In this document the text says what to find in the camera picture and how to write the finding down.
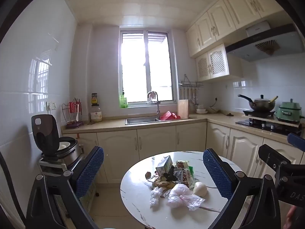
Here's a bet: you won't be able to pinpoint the clear plastic bag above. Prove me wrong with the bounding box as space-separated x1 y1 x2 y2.
150 186 167 208
180 194 205 211

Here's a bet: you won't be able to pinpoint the black burner plate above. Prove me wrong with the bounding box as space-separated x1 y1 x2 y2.
243 110 275 118

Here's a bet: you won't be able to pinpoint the red utensil holder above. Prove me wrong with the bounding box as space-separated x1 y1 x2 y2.
62 98 84 127

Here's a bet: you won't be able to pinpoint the pinkish plastic bag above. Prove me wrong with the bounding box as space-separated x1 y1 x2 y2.
167 183 191 208

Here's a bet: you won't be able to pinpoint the cream lattice door cabinet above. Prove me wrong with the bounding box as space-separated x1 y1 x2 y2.
195 43 256 82

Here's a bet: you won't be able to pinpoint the person's right hand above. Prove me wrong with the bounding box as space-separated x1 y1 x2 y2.
286 206 301 229

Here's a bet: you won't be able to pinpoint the steel wok with lid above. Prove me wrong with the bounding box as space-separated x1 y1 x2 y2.
238 94 279 111

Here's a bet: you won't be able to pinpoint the green electric cooker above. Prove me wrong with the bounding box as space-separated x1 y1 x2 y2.
276 98 303 124

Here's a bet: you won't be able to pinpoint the large jar yellow label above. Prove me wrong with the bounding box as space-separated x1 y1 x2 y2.
90 107 103 123

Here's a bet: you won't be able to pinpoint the green white snack packet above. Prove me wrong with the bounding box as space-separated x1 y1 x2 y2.
175 160 194 188

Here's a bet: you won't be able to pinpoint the black rice cooker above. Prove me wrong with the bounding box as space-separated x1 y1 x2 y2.
31 114 83 165

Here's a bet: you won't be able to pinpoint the metal wall rail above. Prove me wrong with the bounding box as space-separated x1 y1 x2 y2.
178 74 204 87

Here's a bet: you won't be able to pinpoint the beige kitchen countertop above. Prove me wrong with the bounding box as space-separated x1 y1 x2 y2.
61 112 305 144

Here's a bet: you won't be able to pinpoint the black gas stove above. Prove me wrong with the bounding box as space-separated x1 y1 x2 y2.
235 118 303 136

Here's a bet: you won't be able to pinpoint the round marble table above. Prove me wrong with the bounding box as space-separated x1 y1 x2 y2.
120 151 239 229

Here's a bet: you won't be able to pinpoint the row of hanging utensils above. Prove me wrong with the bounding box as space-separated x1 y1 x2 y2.
180 87 199 105

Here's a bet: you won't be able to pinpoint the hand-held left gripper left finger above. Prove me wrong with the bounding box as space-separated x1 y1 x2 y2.
25 146 104 229

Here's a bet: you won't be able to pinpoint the cream lower cabinets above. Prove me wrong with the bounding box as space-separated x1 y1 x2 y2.
62 122 305 196

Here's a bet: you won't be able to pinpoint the kitchen window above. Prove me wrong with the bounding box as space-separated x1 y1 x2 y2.
118 29 178 108

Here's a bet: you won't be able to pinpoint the wooden cutting board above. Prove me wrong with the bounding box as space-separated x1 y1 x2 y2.
177 99 189 119

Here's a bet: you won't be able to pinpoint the white round bun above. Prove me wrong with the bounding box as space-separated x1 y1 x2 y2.
193 182 208 198

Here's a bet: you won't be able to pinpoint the black range hood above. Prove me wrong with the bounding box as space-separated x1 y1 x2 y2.
225 24 305 62

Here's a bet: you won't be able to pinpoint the black wrapper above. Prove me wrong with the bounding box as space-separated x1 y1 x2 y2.
163 166 178 182

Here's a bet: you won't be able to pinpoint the steel sink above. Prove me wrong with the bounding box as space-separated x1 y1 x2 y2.
125 116 161 125

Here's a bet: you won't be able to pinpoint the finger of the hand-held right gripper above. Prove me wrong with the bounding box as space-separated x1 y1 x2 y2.
287 133 305 152
258 144 292 172

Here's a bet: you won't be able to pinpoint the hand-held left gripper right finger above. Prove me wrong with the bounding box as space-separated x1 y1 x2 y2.
203 148 283 229

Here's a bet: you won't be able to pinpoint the cream upper wall cabinets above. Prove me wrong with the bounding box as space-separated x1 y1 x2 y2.
185 0 284 58

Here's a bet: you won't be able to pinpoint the white green carton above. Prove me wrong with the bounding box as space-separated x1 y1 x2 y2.
156 156 174 177

